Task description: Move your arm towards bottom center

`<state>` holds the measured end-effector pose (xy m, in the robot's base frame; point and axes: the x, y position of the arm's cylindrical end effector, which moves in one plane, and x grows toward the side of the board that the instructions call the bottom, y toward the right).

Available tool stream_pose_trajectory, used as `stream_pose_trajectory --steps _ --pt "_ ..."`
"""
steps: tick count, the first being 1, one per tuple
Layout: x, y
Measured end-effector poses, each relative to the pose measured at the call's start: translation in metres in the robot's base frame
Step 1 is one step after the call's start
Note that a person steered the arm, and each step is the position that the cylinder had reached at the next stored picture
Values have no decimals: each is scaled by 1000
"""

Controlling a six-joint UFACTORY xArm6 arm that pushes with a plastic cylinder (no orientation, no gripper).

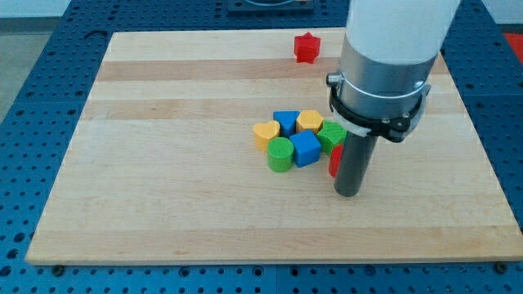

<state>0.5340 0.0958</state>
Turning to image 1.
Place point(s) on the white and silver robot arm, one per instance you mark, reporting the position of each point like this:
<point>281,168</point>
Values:
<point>380,86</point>

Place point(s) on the yellow heart block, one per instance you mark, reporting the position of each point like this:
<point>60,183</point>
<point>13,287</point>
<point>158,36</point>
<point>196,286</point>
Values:
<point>264,132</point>

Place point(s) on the green cylinder block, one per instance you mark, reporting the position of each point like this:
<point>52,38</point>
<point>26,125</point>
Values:
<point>280,152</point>

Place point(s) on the blue triangle block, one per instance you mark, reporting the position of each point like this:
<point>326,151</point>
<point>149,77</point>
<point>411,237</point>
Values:
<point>287,120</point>

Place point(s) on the blue cube block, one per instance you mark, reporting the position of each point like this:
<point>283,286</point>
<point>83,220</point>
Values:
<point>307,148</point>

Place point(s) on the yellow hexagon block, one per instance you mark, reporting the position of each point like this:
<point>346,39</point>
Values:
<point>310,120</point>

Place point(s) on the green hexagon block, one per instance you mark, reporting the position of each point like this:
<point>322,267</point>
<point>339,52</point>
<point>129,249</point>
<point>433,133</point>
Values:
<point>331,135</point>

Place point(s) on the red block behind rod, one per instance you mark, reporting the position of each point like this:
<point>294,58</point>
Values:
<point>335,159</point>

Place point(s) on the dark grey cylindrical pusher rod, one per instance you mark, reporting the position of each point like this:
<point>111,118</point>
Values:
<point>357,152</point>

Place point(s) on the light wooden board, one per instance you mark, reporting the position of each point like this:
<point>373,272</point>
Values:
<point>162,168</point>

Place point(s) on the red star block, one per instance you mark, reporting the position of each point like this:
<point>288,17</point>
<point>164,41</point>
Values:
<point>306,48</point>

